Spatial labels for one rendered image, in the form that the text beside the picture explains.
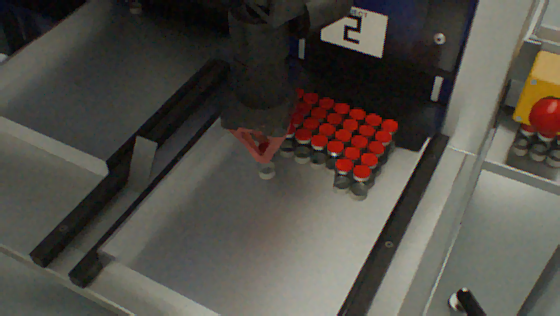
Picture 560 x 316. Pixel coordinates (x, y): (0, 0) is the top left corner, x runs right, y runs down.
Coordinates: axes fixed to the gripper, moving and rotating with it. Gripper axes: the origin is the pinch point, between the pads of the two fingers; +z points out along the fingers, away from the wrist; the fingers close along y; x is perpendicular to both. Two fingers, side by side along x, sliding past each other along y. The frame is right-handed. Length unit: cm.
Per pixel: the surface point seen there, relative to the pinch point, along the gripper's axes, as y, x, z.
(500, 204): 82, -52, 96
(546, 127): 6.9, -30.8, -4.2
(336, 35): 16.9, -5.2, -5.5
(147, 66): 19.1, 24.1, 6.6
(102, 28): 26.8, 35.2, 6.6
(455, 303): 42, -40, 94
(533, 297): 22, -47, 52
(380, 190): 2.7, -14.2, 6.6
